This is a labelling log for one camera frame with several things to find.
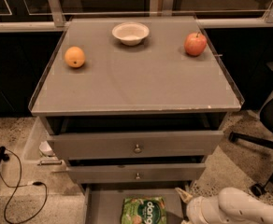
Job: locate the grey bottom drawer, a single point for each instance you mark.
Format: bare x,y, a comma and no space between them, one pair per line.
103,202

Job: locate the grey middle drawer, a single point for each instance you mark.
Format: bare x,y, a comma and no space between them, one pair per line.
136,173

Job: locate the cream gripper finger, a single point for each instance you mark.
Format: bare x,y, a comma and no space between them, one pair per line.
184,195

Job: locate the white paper bowl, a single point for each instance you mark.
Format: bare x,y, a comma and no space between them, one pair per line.
130,33

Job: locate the red apple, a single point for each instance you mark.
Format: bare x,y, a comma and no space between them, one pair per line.
195,43

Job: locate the green rice chip bag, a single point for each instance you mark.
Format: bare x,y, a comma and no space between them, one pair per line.
146,210

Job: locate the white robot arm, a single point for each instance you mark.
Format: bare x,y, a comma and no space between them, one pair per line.
230,206

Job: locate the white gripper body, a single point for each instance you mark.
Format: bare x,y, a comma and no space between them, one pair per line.
194,209

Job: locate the orange fruit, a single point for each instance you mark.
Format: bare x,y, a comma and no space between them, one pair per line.
75,57

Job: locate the grey drawer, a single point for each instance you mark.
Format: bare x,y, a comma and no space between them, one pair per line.
84,146
136,173
103,202

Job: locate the metal window bracket left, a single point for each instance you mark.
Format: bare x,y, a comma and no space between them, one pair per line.
57,13

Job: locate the grey drawer cabinet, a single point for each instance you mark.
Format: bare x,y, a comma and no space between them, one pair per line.
151,87

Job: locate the clear plastic storage bin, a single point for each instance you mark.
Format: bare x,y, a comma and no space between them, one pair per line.
32,155

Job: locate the grey top drawer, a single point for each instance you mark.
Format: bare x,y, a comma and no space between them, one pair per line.
84,146

